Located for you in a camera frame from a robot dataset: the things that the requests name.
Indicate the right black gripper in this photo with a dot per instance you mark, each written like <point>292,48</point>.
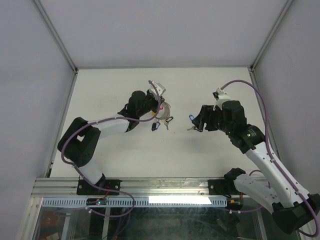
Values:
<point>205,115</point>

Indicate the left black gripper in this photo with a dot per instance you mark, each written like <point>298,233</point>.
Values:
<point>156,102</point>

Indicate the keyring with yellow handle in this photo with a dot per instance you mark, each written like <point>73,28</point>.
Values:
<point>162,115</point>

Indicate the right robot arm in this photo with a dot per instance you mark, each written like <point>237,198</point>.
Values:
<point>290,204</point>

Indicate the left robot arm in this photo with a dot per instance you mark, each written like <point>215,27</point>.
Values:
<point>78,144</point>

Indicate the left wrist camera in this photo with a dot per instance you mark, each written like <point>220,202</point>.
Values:
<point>157,86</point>

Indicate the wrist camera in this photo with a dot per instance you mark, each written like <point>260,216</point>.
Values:
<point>157,86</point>
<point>220,96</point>

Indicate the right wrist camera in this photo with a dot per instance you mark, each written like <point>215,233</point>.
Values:
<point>220,96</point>

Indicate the right aluminium frame post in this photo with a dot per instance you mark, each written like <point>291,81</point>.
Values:
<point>272,33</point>

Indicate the aluminium frame post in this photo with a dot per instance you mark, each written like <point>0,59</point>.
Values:
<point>272,33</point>
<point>54,34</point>

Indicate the white slotted cable duct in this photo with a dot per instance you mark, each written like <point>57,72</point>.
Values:
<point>139,202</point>

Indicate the aluminium mounting rail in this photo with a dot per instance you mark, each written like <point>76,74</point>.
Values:
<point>137,187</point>

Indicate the left aluminium frame post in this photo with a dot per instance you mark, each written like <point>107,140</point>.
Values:
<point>54,34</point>

